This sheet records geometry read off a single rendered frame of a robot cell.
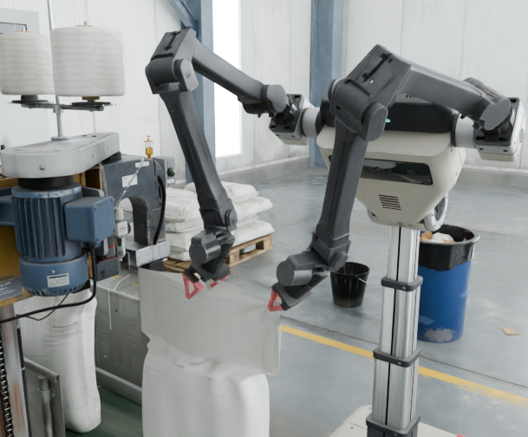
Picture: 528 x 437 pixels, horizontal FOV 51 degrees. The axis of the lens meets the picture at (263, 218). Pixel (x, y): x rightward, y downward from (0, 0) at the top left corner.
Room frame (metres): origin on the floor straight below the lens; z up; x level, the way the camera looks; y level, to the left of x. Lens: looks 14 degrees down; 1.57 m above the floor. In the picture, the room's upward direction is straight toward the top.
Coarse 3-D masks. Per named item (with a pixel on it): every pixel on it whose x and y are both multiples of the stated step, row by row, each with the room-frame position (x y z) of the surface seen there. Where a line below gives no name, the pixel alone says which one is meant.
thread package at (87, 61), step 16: (64, 32) 1.31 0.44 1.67; (80, 32) 1.31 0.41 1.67; (96, 32) 1.32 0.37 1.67; (112, 32) 1.35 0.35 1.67; (64, 48) 1.31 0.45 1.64; (80, 48) 1.31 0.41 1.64; (96, 48) 1.32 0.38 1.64; (112, 48) 1.35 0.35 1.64; (64, 64) 1.31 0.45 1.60; (80, 64) 1.31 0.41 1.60; (96, 64) 1.32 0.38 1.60; (112, 64) 1.34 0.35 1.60; (64, 80) 1.31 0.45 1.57; (80, 80) 1.30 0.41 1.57; (96, 80) 1.31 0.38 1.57; (112, 80) 1.34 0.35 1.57; (64, 96) 1.33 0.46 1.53; (80, 96) 1.31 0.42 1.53; (96, 96) 1.37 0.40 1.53
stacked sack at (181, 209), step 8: (168, 200) 4.39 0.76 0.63; (176, 200) 4.42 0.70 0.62; (184, 200) 4.43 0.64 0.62; (192, 200) 4.43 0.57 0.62; (168, 208) 4.28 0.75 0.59; (176, 208) 4.25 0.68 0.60; (184, 208) 4.21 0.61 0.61; (192, 208) 4.25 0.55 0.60; (168, 216) 4.24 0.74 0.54; (176, 216) 4.21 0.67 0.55; (184, 216) 4.17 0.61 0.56; (192, 216) 4.22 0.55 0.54; (200, 216) 4.30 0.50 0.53
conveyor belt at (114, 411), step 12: (96, 384) 2.02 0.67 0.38; (108, 396) 1.94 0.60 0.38; (120, 396) 1.94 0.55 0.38; (108, 408) 1.85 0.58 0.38; (120, 408) 1.85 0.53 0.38; (132, 408) 1.85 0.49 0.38; (108, 420) 1.78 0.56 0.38; (120, 420) 1.78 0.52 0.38; (132, 420) 1.78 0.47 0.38; (72, 432) 1.71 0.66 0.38; (96, 432) 1.71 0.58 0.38; (108, 432) 1.71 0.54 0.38; (120, 432) 1.71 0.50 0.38; (132, 432) 1.71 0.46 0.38
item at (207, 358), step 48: (144, 288) 1.55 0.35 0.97; (192, 288) 1.39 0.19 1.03; (240, 288) 1.39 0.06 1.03; (192, 336) 1.40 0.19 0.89; (240, 336) 1.35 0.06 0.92; (144, 384) 1.48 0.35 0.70; (192, 384) 1.35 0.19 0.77; (240, 384) 1.30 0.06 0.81; (144, 432) 1.47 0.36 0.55; (192, 432) 1.34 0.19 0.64; (240, 432) 1.29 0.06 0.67
